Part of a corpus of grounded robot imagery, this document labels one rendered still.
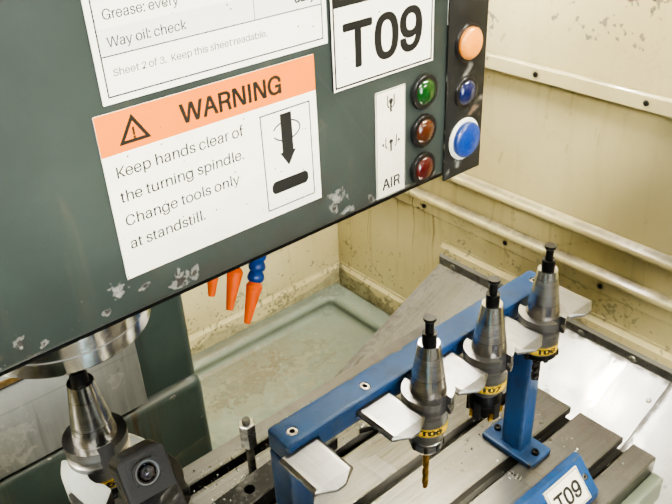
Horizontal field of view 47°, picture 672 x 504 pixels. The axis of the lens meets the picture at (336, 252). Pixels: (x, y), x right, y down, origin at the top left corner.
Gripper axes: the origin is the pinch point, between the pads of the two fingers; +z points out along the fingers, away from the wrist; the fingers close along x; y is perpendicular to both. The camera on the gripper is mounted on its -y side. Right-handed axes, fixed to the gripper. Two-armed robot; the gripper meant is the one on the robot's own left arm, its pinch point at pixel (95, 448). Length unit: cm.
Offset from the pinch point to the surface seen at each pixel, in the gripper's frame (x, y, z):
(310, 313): 86, 67, 76
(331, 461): 19.2, 4.3, -14.6
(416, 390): 32.3, 2.4, -14.4
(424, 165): 24.3, -31.2, -22.0
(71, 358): -2.2, -18.3, -8.5
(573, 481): 59, 31, -22
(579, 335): 100, 41, 4
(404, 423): 28.9, 4.3, -15.8
